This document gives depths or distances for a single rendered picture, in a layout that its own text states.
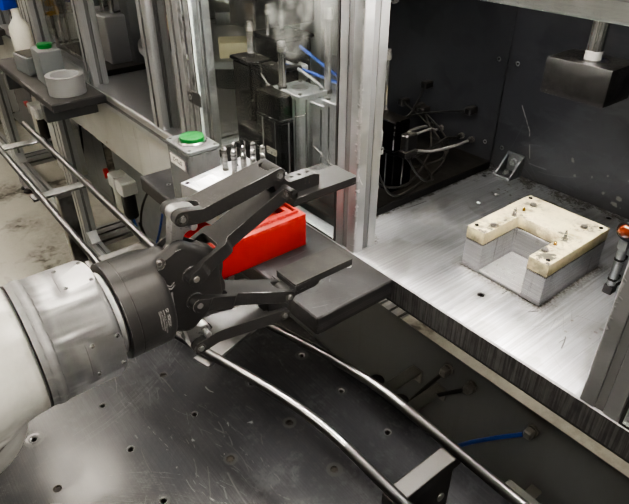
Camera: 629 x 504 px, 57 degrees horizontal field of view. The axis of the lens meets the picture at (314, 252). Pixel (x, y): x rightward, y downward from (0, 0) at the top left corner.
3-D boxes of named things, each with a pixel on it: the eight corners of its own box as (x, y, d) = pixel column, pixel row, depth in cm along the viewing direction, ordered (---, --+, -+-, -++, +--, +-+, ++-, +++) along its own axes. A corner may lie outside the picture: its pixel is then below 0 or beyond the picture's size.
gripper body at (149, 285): (139, 384, 42) (246, 331, 47) (117, 291, 38) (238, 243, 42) (99, 331, 47) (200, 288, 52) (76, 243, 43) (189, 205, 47)
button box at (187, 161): (173, 199, 102) (163, 136, 96) (212, 187, 106) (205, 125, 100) (195, 217, 97) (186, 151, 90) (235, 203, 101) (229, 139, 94)
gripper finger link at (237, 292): (196, 296, 45) (191, 312, 45) (301, 295, 52) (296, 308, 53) (173, 273, 47) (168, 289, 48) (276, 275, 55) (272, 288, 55)
